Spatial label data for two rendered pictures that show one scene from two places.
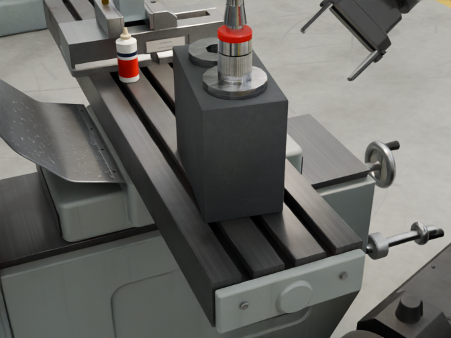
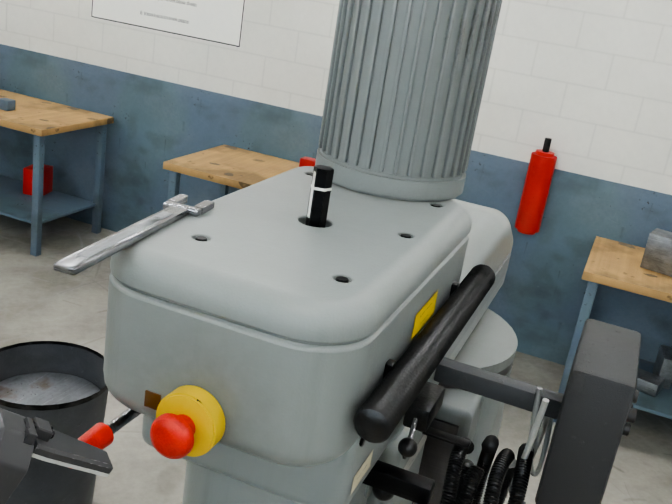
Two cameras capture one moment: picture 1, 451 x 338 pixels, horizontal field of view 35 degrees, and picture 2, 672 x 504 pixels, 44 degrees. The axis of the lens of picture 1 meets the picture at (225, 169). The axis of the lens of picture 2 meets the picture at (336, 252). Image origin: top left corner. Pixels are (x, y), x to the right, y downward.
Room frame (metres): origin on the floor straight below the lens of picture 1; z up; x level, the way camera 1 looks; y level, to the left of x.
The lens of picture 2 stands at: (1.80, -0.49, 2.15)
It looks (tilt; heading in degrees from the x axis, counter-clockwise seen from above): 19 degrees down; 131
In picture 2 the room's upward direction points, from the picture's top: 9 degrees clockwise
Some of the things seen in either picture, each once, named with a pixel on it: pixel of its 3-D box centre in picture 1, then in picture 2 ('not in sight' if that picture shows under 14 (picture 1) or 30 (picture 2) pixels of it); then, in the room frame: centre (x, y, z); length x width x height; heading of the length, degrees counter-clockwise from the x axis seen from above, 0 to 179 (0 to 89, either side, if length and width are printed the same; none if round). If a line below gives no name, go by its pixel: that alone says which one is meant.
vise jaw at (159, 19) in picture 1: (155, 10); not in sight; (1.44, 0.15, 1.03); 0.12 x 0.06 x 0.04; 21
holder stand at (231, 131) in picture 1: (226, 123); not in sight; (0.93, 0.00, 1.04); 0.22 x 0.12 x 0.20; 14
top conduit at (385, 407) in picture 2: not in sight; (436, 333); (1.35, 0.21, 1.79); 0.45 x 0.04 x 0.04; 113
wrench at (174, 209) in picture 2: not in sight; (140, 229); (1.20, -0.08, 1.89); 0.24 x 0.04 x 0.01; 118
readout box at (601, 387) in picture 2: not in sight; (593, 417); (1.42, 0.53, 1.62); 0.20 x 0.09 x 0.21; 113
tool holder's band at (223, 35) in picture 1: (235, 32); not in sight; (0.88, -0.01, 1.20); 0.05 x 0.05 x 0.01
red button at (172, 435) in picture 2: not in sight; (175, 433); (1.33, -0.11, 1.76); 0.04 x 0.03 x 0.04; 23
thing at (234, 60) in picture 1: (234, 56); not in sight; (0.88, -0.01, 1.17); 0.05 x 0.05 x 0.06
